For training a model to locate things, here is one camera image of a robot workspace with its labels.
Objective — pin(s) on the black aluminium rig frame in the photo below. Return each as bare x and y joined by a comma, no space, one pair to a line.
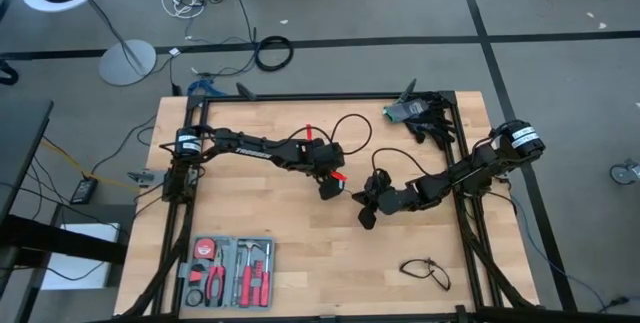
325,97

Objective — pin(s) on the black coated work glove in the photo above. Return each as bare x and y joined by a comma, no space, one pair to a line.
440,108

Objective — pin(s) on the white floor lamp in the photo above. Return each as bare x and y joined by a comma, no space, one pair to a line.
127,63

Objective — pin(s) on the grey caster wheel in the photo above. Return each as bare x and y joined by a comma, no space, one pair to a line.
622,174

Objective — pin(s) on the black power adapter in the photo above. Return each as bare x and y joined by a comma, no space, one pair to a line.
84,191

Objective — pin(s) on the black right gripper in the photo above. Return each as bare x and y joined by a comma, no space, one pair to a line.
392,198

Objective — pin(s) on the black curved floor object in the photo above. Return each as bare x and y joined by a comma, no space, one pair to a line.
10,77

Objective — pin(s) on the red tape strip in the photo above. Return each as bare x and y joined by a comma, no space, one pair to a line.
339,176
309,132

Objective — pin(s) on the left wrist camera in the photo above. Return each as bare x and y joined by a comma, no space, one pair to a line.
331,155

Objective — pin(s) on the grey small screwdriver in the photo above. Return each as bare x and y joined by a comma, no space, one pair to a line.
235,283

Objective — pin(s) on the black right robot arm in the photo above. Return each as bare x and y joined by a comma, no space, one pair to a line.
475,168

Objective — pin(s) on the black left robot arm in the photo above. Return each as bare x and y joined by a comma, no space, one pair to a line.
250,148

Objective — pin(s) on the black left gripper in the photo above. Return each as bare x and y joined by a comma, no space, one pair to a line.
309,155

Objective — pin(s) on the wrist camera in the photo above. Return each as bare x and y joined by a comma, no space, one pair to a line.
331,155
380,178

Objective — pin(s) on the black-framed safety glasses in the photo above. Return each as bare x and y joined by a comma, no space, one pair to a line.
442,278

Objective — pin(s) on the black desk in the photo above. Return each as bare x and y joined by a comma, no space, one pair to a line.
22,153

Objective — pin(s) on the red utility knife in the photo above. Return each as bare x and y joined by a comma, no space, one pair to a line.
196,275

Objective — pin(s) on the white box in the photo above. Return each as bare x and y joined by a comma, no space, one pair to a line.
75,275

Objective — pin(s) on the grey tool kit case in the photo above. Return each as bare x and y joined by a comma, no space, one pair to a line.
227,243

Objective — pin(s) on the red bit holder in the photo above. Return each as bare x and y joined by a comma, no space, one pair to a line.
257,275

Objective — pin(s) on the red tape measure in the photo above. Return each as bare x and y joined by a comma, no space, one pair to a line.
205,249

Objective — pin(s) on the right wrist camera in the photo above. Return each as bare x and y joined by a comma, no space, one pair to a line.
380,178

